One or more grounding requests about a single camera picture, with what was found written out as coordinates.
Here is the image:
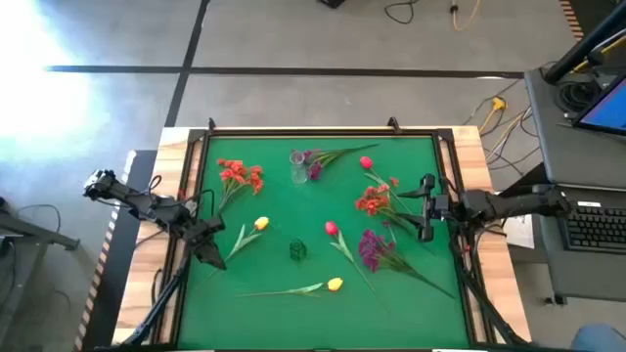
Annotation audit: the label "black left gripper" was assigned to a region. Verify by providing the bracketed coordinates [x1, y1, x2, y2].
[183, 216, 228, 271]

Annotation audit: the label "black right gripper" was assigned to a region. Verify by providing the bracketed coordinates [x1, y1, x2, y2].
[396, 173, 466, 243]

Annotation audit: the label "orange artificial flower bunch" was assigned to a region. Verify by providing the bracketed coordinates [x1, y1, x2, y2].
[214, 156, 266, 216]
[355, 175, 436, 255]

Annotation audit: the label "yellow orange tulip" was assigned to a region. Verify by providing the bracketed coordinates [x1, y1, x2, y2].
[236, 277, 344, 299]
[204, 215, 271, 283]

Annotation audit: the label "purple artificial flower bunch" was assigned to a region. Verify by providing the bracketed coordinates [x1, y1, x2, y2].
[291, 143, 381, 182]
[358, 219, 457, 300]

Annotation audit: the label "green glass vase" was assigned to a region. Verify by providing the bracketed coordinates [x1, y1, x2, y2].
[289, 238, 308, 263]

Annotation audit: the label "clear glass vase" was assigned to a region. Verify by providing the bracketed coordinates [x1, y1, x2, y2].
[289, 150, 309, 186]

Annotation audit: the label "green table mat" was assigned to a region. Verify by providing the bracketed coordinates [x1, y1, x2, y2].
[176, 135, 471, 349]

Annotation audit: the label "black hazard-striped platform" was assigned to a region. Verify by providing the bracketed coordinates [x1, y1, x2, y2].
[72, 149, 160, 352]

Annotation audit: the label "white paper sheet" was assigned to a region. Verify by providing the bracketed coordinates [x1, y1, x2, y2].
[502, 213, 537, 250]

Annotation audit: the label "dark grey computer desk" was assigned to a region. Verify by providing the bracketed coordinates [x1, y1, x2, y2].
[523, 66, 626, 302]

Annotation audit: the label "black keyboard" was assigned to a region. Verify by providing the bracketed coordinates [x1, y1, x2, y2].
[557, 199, 626, 255]

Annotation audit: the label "grey metal stand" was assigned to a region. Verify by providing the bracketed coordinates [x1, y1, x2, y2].
[0, 195, 82, 352]

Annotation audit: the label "blue-screen monitor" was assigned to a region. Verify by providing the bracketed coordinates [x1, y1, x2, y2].
[572, 72, 626, 137]

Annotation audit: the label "black slanted pole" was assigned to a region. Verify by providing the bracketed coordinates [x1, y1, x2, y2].
[543, 0, 626, 85]

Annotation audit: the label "person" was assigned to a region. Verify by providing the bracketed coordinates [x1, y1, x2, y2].
[569, 322, 626, 352]

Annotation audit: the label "black diagonal frame strut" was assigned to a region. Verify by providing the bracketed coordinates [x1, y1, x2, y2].
[119, 251, 193, 349]
[452, 234, 532, 349]

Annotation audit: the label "black metal table frame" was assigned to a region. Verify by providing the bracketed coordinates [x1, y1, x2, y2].
[151, 127, 495, 351]

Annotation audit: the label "yellow plug cable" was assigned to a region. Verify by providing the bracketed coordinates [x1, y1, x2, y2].
[477, 96, 510, 136]

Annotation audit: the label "coiled black cables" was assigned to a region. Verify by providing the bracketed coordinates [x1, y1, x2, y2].
[555, 77, 604, 114]

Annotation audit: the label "black floor cable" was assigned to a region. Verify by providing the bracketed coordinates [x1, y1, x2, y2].
[383, 0, 417, 25]

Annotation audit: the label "yellow floor cable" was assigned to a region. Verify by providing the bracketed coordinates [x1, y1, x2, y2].
[450, 0, 483, 32]

